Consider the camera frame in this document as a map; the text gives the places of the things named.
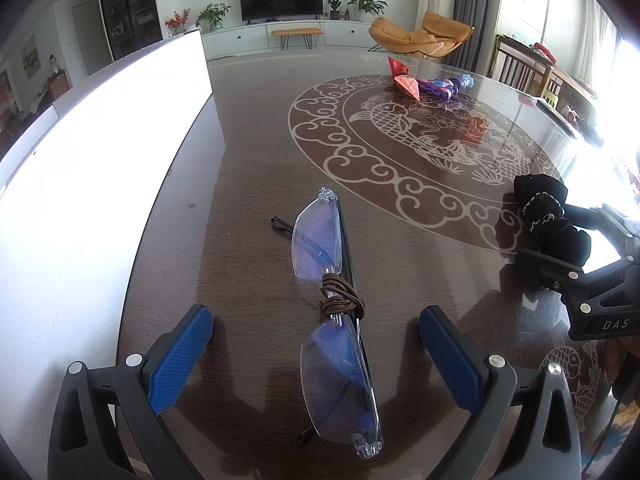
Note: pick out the white television cabinet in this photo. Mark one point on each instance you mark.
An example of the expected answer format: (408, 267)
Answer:
(250, 40)

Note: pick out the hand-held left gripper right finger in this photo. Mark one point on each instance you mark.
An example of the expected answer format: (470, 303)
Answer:
(450, 360)

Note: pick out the red flower bouquet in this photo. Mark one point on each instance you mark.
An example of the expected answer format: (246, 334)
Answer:
(177, 21)

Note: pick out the orange lounge chair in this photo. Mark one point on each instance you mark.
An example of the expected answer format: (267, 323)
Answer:
(415, 35)

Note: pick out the small potted plant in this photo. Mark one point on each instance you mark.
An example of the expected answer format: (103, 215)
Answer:
(334, 9)

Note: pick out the white door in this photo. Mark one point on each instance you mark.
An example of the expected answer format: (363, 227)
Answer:
(90, 40)

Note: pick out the person's right hand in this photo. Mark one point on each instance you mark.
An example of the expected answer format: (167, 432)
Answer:
(622, 362)

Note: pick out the wooden armchair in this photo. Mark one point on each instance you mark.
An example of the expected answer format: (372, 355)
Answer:
(520, 67)

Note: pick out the dark glass display cabinet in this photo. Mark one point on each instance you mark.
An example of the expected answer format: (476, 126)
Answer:
(130, 5)

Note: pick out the leafy green potted plant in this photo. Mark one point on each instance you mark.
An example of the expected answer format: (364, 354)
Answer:
(214, 14)

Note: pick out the black flat television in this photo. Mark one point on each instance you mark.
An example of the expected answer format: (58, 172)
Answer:
(280, 0)

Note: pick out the dark grey flat device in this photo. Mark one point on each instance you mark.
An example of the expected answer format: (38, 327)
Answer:
(557, 117)

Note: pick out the broad-leaf potted plant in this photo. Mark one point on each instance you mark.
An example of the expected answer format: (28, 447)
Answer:
(366, 5)

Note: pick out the black lace-trimmed scrunchie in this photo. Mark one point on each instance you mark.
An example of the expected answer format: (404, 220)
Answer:
(542, 195)

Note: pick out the framed painting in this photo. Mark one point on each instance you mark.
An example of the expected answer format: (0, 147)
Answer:
(31, 56)

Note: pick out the white sheer curtain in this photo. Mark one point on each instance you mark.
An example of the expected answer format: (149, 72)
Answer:
(600, 45)

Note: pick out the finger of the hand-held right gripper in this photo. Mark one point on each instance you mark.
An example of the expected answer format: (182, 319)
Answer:
(607, 222)
(547, 269)

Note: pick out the dark patterned glass desktop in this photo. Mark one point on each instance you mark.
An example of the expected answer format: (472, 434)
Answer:
(240, 185)

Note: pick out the white cardboard box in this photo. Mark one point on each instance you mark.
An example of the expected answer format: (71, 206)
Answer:
(100, 160)

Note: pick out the grey curtain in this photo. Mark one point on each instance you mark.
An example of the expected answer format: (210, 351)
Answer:
(475, 10)

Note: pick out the clear rimless glasses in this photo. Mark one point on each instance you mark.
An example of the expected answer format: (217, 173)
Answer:
(312, 247)

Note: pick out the red snack packet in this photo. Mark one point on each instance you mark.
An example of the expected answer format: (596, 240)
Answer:
(407, 86)

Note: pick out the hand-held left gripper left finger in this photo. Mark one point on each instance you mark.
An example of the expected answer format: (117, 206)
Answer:
(180, 355)

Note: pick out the wooden bench with metal legs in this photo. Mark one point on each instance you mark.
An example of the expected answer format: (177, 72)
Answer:
(296, 32)

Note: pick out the wooden dining chair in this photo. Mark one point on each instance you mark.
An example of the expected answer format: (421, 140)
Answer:
(58, 82)

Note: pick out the purple toy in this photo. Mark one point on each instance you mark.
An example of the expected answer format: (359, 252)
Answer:
(440, 86)

